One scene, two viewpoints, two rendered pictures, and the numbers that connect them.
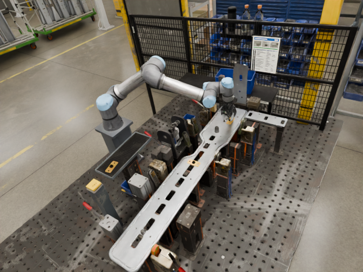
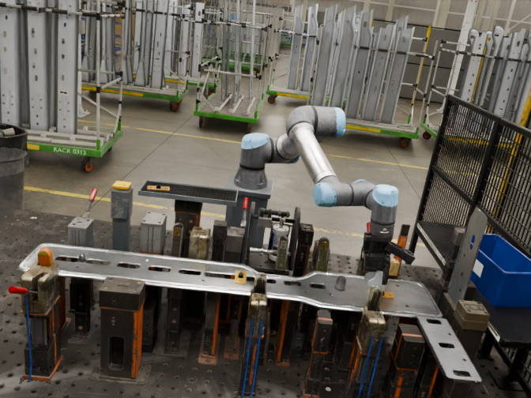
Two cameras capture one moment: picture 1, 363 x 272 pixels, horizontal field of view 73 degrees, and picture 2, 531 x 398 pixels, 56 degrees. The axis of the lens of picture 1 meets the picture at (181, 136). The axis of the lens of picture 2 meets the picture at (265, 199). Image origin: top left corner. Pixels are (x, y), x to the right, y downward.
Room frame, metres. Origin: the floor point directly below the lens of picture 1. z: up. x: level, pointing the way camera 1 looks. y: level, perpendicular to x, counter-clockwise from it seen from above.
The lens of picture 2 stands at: (0.16, -1.20, 1.85)
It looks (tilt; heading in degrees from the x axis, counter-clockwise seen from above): 21 degrees down; 49
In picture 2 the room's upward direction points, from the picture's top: 7 degrees clockwise
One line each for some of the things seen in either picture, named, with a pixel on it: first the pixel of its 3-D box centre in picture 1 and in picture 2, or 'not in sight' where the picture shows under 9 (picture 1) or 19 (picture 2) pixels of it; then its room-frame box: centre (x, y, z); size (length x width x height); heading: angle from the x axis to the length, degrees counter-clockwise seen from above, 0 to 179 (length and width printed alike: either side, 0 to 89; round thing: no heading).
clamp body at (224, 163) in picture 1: (223, 178); (252, 343); (1.02, -0.22, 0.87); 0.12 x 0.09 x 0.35; 52
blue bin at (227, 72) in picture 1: (235, 80); (495, 268); (1.85, -0.53, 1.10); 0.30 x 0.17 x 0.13; 60
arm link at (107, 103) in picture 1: (106, 105); (255, 149); (1.50, 0.48, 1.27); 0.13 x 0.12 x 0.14; 162
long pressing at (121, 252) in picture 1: (193, 165); (234, 279); (1.06, -0.04, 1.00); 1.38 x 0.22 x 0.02; 142
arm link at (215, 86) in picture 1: (211, 89); (362, 194); (1.39, -0.24, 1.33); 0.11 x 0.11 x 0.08; 72
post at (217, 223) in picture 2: (161, 172); (216, 269); (1.13, 0.18, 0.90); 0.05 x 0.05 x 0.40; 52
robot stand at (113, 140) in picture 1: (121, 144); (245, 223); (1.49, 0.48, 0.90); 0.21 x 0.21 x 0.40; 48
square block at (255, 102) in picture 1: (252, 117); (459, 353); (1.58, -0.61, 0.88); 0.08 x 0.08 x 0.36; 52
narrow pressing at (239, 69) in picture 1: (240, 85); (466, 257); (1.65, -0.51, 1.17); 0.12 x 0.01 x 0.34; 52
